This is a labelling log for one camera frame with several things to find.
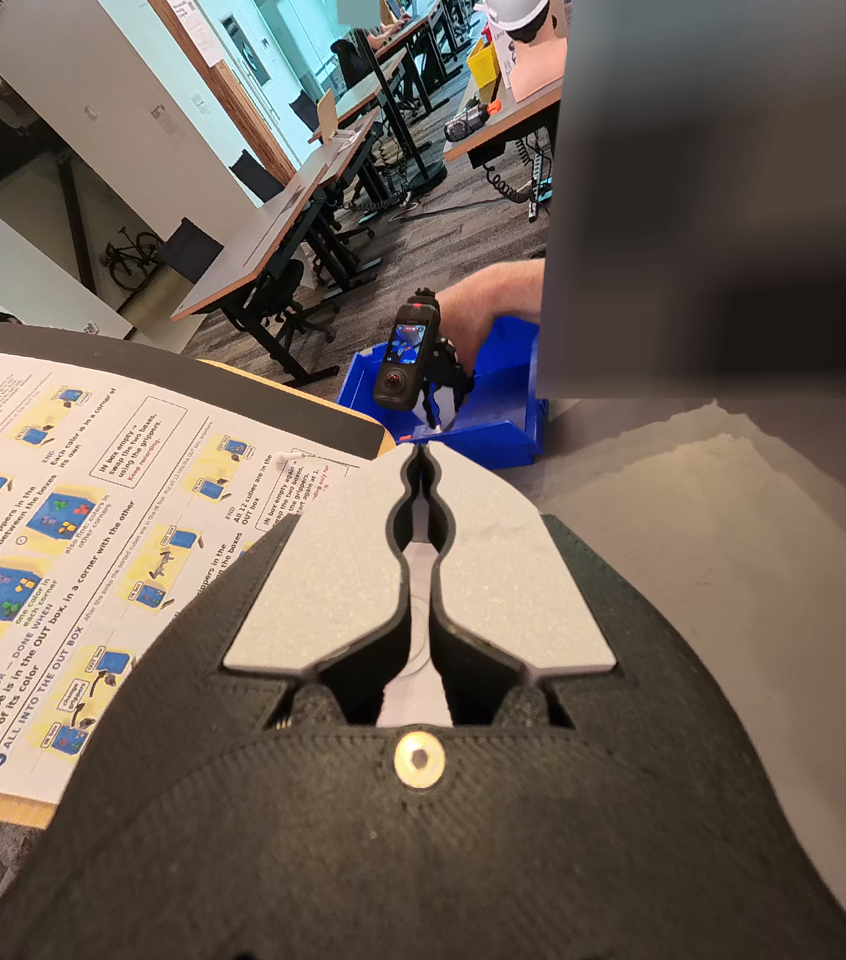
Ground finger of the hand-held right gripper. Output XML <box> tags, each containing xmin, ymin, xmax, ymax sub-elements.
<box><xmin>423</xmin><ymin>382</ymin><xmax>466</xmax><ymax>435</ymax></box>

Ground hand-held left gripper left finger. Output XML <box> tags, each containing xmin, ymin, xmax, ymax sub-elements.
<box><xmin>222</xmin><ymin>443</ymin><xmax>424</xmax><ymax>726</ymax></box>

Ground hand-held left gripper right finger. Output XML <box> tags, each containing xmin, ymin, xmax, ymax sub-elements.
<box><xmin>423</xmin><ymin>442</ymin><xmax>618</xmax><ymax>726</ymax></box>

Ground blue plastic bin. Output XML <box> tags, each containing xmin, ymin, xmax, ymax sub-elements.
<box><xmin>336</xmin><ymin>314</ymin><xmax>551</xmax><ymax>471</ymax></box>

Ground person's right hand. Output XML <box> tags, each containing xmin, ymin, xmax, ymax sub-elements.
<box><xmin>433</xmin><ymin>258</ymin><xmax>548</xmax><ymax>366</ymax></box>

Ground black office chair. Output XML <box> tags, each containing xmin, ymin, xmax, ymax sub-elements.
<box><xmin>228</xmin><ymin>148</ymin><xmax>297</xmax><ymax>205</ymax></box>
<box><xmin>246</xmin><ymin>258</ymin><xmax>339</xmax><ymax>348</ymax></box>
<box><xmin>328</xmin><ymin>37</ymin><xmax>388</xmax><ymax>93</ymax></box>
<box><xmin>163</xmin><ymin>216</ymin><xmax>227</xmax><ymax>285</ymax></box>

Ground grey office desk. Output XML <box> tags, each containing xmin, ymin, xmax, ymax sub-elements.
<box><xmin>309</xmin><ymin>11</ymin><xmax>473</xmax><ymax>155</ymax></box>
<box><xmin>170</xmin><ymin>138</ymin><xmax>388</xmax><ymax>389</ymax></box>

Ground black floor stand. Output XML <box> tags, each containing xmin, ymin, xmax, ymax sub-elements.
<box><xmin>360</xmin><ymin>28</ymin><xmax>449</xmax><ymax>201</ymax></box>

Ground instruction sheet on board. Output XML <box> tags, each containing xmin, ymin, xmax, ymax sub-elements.
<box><xmin>0</xmin><ymin>318</ymin><xmax>388</xmax><ymax>831</ymax></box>

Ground white power strip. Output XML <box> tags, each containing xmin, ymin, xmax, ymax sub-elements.
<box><xmin>526</xmin><ymin>146</ymin><xmax>555</xmax><ymax>222</ymax></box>

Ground printed instruction sheet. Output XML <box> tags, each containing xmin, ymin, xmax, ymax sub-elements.
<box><xmin>0</xmin><ymin>344</ymin><xmax>373</xmax><ymax>808</ymax></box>

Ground black and orange power tool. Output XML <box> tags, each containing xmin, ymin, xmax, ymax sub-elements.
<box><xmin>443</xmin><ymin>100</ymin><xmax>504</xmax><ymax>144</ymax></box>

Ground workbench with tools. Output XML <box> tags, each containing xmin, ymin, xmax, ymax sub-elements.
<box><xmin>442</xmin><ymin>75</ymin><xmax>568</xmax><ymax>170</ymax></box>

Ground black bicycle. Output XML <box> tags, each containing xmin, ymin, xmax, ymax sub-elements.
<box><xmin>99</xmin><ymin>225</ymin><xmax>167</xmax><ymax>294</ymax></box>

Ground yellow storage bin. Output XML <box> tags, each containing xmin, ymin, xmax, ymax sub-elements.
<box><xmin>465</xmin><ymin>37</ymin><xmax>516</xmax><ymax>107</ymax></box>

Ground mannequin head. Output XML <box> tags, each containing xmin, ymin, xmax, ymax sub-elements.
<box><xmin>504</xmin><ymin>13</ymin><xmax>570</xmax><ymax>104</ymax></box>

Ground white hard hat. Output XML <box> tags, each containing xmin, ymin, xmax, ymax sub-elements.
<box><xmin>483</xmin><ymin>0</ymin><xmax>551</xmax><ymax>33</ymax></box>

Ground black coiled cable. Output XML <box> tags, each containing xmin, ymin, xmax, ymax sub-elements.
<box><xmin>484</xmin><ymin>159</ymin><xmax>538</xmax><ymax>205</ymax></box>

